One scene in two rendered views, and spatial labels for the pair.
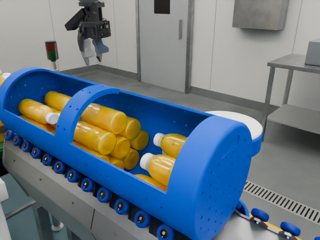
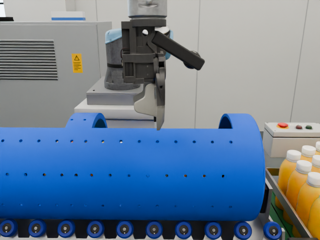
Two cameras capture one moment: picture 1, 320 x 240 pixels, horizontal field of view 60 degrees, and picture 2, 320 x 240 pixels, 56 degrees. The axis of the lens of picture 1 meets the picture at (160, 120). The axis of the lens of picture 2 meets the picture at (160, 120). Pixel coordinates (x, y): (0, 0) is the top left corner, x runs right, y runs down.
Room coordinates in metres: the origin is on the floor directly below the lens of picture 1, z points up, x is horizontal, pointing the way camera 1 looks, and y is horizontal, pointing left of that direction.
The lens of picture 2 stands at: (1.49, -0.12, 1.47)
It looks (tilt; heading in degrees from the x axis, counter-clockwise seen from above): 19 degrees down; 141
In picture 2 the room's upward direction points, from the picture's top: straight up
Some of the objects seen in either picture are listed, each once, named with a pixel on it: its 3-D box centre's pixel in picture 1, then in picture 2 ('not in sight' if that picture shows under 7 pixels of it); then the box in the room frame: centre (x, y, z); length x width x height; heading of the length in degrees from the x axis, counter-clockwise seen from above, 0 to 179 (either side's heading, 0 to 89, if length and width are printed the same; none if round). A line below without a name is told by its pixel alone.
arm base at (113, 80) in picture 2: not in sight; (122, 73); (0.44, 0.52, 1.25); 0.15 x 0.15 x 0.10
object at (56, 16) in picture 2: not in sight; (68, 16); (-0.93, 0.88, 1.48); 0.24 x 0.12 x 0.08; 56
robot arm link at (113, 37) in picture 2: not in sight; (122, 44); (0.44, 0.52, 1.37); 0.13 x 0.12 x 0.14; 52
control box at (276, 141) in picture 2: not in sight; (294, 139); (1.01, 0.90, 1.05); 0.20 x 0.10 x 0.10; 50
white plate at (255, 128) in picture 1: (224, 125); not in sight; (0.98, -0.25, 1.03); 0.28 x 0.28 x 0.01
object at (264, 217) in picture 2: not in sight; (260, 198); (1.10, 0.55, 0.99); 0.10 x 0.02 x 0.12; 140
